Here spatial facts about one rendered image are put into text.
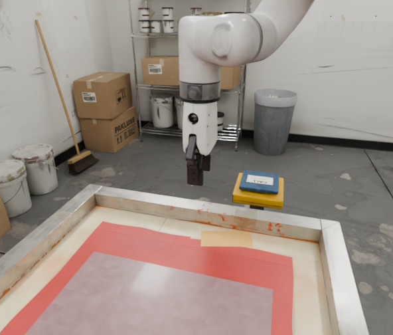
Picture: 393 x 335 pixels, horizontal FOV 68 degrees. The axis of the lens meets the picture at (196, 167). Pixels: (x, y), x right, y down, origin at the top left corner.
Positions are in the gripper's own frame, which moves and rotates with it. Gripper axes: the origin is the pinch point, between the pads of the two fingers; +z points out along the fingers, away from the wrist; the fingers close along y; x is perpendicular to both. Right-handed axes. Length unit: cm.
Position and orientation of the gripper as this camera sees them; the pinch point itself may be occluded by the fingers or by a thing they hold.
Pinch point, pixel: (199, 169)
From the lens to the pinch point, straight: 61.2
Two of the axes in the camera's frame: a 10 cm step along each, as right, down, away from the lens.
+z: 0.0, 8.9, 4.5
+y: 2.7, -4.3, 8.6
